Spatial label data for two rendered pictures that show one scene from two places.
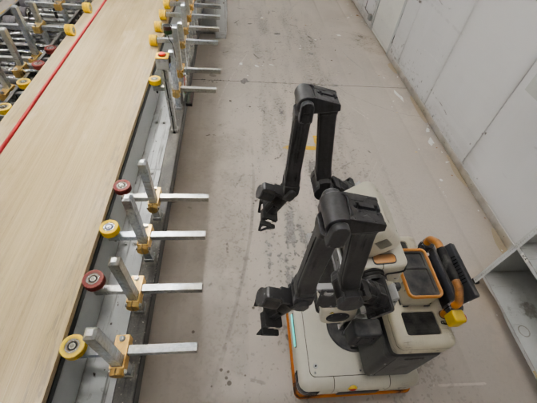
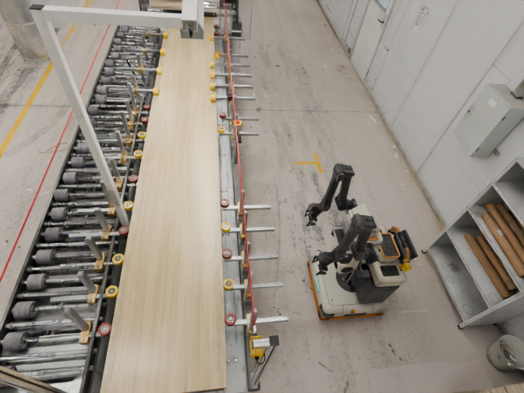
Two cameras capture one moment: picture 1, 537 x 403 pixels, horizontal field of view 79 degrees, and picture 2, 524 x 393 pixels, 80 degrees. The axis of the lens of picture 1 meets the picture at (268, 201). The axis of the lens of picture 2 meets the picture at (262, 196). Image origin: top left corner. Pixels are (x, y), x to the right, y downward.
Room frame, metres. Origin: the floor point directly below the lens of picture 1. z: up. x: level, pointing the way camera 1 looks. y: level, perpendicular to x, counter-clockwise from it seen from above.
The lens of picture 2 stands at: (-0.66, 0.55, 3.09)
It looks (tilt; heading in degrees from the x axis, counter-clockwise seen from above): 50 degrees down; 355
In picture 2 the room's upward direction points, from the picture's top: 9 degrees clockwise
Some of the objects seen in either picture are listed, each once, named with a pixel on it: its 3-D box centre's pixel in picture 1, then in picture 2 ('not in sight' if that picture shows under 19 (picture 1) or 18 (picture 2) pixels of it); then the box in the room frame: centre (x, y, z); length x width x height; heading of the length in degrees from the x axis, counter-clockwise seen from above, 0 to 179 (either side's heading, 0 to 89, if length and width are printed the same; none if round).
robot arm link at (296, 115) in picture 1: (296, 149); (331, 189); (0.86, -0.07, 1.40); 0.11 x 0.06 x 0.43; 9
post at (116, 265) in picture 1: (130, 290); (246, 258); (0.52, 0.50, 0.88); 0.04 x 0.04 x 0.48; 9
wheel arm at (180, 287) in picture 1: (149, 289); (251, 257); (0.57, 0.45, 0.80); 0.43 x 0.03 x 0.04; 99
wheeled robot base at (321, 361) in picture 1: (344, 333); (346, 283); (0.72, -0.56, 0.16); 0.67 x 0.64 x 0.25; 99
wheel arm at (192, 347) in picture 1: (137, 350); (254, 286); (0.32, 0.41, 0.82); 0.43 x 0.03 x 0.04; 99
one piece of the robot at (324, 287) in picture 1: (328, 265); (344, 242); (0.67, -0.27, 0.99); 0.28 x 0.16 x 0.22; 9
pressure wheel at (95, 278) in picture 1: (97, 285); (227, 256); (0.54, 0.64, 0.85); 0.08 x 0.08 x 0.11
